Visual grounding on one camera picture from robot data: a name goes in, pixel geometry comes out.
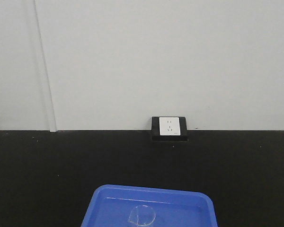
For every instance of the clear glass beaker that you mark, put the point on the clear glass beaker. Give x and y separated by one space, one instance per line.
142 216

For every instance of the blue plastic tray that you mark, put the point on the blue plastic tray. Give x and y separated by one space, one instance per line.
110 206

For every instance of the white wall socket black frame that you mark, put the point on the white wall socket black frame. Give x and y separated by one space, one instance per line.
168 128

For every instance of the white wall cable trunking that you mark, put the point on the white wall cable trunking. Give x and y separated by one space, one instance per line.
45 82

